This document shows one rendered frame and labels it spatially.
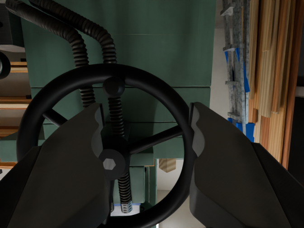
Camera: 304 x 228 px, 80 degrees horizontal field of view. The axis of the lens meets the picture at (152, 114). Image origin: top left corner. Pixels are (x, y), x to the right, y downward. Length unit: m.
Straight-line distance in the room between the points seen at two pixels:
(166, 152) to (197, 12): 0.34
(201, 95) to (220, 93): 2.65
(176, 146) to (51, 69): 0.36
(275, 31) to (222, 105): 1.59
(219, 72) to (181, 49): 2.65
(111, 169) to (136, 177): 0.13
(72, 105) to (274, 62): 1.64
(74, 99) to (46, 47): 0.13
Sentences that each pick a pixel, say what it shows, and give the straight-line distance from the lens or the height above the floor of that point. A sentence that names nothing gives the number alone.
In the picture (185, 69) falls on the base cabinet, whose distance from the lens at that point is 0.46.
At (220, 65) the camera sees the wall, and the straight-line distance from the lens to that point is 3.10.
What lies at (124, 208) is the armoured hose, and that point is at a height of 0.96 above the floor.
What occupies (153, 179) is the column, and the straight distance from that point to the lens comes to 0.93.
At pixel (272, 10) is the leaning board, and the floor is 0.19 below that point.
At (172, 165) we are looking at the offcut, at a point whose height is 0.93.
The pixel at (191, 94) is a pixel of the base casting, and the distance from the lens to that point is 0.47.
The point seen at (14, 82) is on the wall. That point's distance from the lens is 3.76.
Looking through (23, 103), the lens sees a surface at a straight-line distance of 3.03.
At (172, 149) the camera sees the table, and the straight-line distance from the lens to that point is 0.49.
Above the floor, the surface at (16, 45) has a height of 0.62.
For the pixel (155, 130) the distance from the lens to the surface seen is 0.47.
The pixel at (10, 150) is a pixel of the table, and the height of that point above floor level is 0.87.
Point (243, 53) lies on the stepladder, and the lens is 1.40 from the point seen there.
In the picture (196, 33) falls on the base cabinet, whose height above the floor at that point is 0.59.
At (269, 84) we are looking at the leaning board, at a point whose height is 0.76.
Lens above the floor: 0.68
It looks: 12 degrees up
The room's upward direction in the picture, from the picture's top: 180 degrees clockwise
